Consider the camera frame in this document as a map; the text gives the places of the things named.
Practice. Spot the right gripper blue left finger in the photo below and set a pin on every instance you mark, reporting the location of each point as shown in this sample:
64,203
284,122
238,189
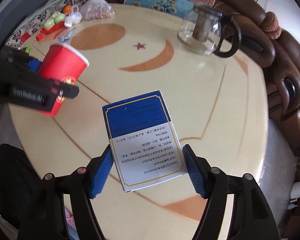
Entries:
99,169

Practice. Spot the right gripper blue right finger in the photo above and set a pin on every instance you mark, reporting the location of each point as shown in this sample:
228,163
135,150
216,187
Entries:
197,170

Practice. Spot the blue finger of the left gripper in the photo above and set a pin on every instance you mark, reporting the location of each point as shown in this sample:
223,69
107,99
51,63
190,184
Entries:
34,64

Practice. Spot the red paper cup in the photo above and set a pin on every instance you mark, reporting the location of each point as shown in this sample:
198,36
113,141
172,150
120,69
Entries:
64,63

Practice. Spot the blue white medicine box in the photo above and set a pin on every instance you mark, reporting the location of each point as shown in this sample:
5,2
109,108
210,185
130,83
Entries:
143,141

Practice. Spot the pink lined trash bin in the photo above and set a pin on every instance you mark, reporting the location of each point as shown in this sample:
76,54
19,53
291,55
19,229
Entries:
71,224

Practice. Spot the green bottle cap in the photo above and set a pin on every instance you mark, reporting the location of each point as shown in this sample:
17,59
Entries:
28,49

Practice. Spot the small blue candy wrappers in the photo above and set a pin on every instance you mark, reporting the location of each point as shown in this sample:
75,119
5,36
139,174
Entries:
66,37

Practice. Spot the red fruit tray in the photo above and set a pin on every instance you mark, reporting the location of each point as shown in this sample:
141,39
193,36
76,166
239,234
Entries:
53,24

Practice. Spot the small white plastic bag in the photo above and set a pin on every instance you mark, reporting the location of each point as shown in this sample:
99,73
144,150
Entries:
73,18

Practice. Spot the orange fruit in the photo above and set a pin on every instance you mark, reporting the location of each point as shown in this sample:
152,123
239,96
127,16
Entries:
67,9

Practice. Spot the plastic bag of nuts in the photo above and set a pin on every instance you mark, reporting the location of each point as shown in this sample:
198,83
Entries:
96,9

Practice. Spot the white appliance on floor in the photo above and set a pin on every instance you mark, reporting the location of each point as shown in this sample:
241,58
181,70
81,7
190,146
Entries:
294,195

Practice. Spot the brown leather armchair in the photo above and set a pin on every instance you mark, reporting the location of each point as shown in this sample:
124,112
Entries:
283,89

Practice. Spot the blue floral sofa cover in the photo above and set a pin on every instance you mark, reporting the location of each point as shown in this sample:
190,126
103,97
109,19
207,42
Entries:
178,8

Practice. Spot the orange round cushion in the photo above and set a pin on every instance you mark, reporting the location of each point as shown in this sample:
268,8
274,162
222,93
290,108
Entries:
270,26

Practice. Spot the glass teapot black handle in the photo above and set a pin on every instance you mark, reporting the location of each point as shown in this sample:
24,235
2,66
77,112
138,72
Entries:
203,31

